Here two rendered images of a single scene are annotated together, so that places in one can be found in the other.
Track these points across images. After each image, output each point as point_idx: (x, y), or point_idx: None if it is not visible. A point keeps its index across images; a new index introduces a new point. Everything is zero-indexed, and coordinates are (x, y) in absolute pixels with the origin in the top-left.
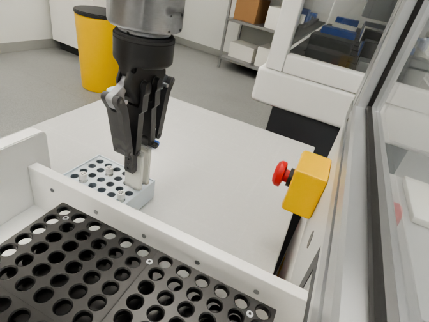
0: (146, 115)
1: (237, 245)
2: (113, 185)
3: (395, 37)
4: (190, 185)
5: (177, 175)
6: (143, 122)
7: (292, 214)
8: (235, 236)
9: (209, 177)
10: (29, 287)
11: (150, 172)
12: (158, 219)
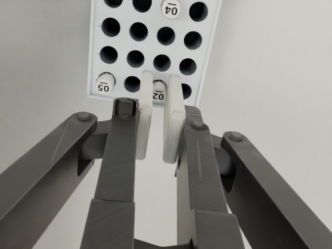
0: (180, 216)
1: (150, 234)
2: (138, 43)
3: None
4: (258, 141)
5: (282, 105)
6: (182, 186)
7: None
8: (165, 229)
9: (298, 161)
10: None
11: (272, 51)
12: None
